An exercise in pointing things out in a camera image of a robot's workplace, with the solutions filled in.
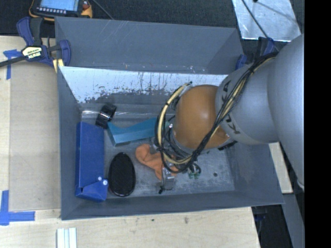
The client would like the orange cloth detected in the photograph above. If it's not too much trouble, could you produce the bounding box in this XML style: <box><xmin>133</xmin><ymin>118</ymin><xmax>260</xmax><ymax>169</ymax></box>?
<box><xmin>135</xmin><ymin>143</ymin><xmax>179</xmax><ymax>181</ymax></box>

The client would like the black oval object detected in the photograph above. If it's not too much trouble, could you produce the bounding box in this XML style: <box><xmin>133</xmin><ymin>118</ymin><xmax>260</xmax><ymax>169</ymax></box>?
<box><xmin>108</xmin><ymin>151</ymin><xmax>137</xmax><ymax>197</ymax></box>

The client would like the teal flat block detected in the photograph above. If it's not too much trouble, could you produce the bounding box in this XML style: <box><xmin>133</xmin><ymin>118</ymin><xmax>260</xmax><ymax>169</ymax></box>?
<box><xmin>107</xmin><ymin>117</ymin><xmax>159</xmax><ymax>147</ymax></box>

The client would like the blue cardboard box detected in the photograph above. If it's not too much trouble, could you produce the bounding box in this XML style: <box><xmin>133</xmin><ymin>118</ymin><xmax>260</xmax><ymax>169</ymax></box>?
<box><xmin>74</xmin><ymin>121</ymin><xmax>109</xmax><ymax>203</ymax></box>

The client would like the grey metal bin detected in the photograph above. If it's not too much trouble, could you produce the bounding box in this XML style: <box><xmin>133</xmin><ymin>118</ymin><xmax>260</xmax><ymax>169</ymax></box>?
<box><xmin>54</xmin><ymin>16</ymin><xmax>285</xmax><ymax>221</ymax></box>

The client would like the black ring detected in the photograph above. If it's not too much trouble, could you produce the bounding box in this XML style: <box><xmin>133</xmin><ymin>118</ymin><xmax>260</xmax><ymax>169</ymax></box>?
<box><xmin>95</xmin><ymin>103</ymin><xmax>117</xmax><ymax>129</ymax></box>

